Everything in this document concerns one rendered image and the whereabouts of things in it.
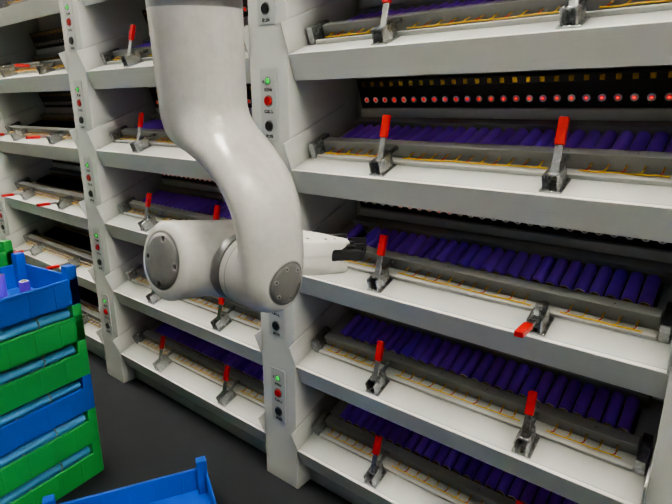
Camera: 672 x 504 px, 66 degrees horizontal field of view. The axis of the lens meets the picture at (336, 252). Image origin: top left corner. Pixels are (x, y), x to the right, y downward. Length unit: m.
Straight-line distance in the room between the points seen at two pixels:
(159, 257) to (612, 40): 0.55
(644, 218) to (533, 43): 0.25
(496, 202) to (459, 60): 0.20
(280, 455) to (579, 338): 0.70
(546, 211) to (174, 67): 0.47
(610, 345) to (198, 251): 0.52
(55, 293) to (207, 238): 0.63
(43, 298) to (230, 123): 0.70
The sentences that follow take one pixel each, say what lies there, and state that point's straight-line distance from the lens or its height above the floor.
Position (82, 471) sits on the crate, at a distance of 1.33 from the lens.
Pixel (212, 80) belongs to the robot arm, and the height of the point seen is 0.81.
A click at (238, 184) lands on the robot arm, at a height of 0.71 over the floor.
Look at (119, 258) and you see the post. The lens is 1.57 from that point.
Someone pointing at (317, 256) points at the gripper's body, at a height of 0.60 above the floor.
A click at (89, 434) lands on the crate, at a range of 1.30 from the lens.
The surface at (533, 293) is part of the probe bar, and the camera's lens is 0.81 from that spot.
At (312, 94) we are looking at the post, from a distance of 0.98.
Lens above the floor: 0.78
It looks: 16 degrees down
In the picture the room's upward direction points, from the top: straight up
